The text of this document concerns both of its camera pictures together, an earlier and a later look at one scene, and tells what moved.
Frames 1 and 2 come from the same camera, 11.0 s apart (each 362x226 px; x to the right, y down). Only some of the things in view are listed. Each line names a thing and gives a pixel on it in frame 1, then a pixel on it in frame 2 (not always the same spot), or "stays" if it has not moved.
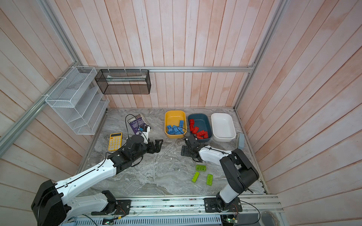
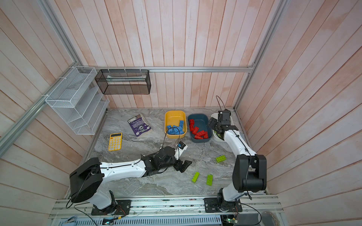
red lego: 192,121 stays
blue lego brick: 177,132 stays
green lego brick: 209,180 stays
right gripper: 184,150 -> 212,122
